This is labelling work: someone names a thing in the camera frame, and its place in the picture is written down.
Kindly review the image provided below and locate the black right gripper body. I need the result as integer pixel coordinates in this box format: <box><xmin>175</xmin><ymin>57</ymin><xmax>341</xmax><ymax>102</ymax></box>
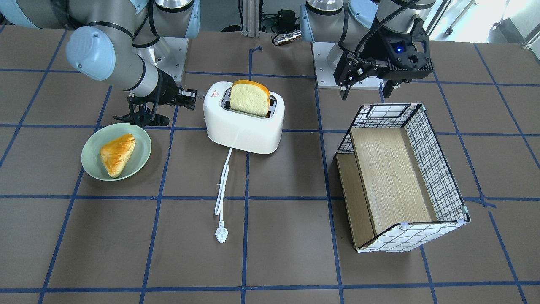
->
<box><xmin>158</xmin><ymin>70</ymin><xmax>184</xmax><ymax>106</ymax></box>

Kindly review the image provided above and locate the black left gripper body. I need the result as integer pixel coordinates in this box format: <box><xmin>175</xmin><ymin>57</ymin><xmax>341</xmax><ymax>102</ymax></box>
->
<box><xmin>353</xmin><ymin>18</ymin><xmax>434</xmax><ymax>83</ymax></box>

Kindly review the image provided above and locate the white toaster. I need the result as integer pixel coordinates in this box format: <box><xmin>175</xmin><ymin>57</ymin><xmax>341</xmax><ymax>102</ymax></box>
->
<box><xmin>204</xmin><ymin>81</ymin><xmax>285</xmax><ymax>154</ymax></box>

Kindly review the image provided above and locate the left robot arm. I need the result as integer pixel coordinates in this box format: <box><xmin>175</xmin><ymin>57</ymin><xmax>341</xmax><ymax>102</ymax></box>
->
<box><xmin>300</xmin><ymin>0</ymin><xmax>435</xmax><ymax>100</ymax></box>

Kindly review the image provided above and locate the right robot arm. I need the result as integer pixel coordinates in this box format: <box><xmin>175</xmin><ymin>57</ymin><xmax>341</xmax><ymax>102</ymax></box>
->
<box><xmin>1</xmin><ymin>0</ymin><xmax>200</xmax><ymax>108</ymax></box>

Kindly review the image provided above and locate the toast slice in toaster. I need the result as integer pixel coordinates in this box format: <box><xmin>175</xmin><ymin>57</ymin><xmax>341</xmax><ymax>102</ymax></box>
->
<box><xmin>229</xmin><ymin>80</ymin><xmax>270</xmax><ymax>117</ymax></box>

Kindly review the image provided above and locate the silver cylinder on table edge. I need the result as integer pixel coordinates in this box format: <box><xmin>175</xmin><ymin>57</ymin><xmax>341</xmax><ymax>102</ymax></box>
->
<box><xmin>272</xmin><ymin>30</ymin><xmax>302</xmax><ymax>46</ymax></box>

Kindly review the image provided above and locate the black power adapter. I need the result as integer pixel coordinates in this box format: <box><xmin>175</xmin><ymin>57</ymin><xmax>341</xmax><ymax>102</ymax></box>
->
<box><xmin>276</xmin><ymin>9</ymin><xmax>296</xmax><ymax>28</ymax></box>

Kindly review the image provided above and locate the triangular bread on plate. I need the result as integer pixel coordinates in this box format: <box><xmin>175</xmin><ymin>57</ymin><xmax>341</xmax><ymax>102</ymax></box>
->
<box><xmin>100</xmin><ymin>133</ymin><xmax>136</xmax><ymax>178</ymax></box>

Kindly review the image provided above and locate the green plate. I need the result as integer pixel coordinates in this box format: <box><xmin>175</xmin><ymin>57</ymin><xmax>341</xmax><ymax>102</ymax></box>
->
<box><xmin>81</xmin><ymin>123</ymin><xmax>152</xmax><ymax>181</ymax></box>

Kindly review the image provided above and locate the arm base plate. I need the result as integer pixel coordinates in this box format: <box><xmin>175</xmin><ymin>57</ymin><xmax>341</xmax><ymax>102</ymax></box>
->
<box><xmin>149</xmin><ymin>37</ymin><xmax>190</xmax><ymax>84</ymax></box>
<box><xmin>312</xmin><ymin>42</ymin><xmax>386</xmax><ymax>90</ymax></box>

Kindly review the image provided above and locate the aluminium frame post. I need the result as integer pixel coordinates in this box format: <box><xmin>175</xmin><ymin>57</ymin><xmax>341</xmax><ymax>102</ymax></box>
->
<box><xmin>240</xmin><ymin>0</ymin><xmax>262</xmax><ymax>39</ymax></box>

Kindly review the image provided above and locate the wire basket with wooden shelf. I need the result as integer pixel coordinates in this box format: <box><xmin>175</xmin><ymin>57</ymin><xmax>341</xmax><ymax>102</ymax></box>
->
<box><xmin>335</xmin><ymin>103</ymin><xmax>471</xmax><ymax>253</ymax></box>

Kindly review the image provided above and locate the white toaster power cord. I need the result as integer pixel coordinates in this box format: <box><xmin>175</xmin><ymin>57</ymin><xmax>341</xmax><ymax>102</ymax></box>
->
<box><xmin>214</xmin><ymin>148</ymin><xmax>234</xmax><ymax>244</ymax></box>

